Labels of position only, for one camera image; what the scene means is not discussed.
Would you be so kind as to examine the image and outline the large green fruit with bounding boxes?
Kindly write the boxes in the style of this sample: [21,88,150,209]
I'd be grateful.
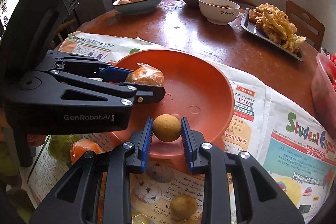
[48,134,83,166]

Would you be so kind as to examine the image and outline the orange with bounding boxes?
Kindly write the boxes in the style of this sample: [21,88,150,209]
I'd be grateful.
[126,63,165,86]
[70,138,105,164]

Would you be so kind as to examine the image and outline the brown longan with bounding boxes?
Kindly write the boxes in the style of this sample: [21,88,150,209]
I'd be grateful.
[152,114,182,142]
[170,195,198,221]

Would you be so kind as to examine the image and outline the left newspaper sheet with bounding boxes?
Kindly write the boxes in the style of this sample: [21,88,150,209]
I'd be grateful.
[27,31,164,208]

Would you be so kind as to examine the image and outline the newspaper sheet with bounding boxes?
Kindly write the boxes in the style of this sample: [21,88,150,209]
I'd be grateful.
[27,31,164,208]
[99,56,336,224]

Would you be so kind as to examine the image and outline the right newspaper sheet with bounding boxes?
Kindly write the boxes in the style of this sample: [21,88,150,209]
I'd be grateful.
[99,56,336,224]

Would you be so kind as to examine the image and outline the bowl of eggs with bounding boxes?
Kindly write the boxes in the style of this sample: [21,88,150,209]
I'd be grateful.
[113,0,163,15]

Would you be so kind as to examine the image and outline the dark refrigerator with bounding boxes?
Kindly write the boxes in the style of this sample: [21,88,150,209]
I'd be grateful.
[1,0,81,59]

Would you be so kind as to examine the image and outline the orange plastic fruit bowl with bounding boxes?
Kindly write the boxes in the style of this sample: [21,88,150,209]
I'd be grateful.
[110,49,235,175]

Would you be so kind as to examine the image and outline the white ceramic bowl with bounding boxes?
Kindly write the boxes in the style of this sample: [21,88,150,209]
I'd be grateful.
[198,0,241,26]

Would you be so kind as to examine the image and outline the pink basin of tomatoes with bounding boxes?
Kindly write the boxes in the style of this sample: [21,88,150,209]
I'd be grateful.
[311,53,335,139]

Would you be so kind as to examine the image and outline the black tray of fried food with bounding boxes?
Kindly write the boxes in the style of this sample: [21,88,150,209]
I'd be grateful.
[240,3,306,61]

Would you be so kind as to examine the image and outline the wooden chair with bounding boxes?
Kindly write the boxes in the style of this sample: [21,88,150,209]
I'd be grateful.
[286,1,325,51]

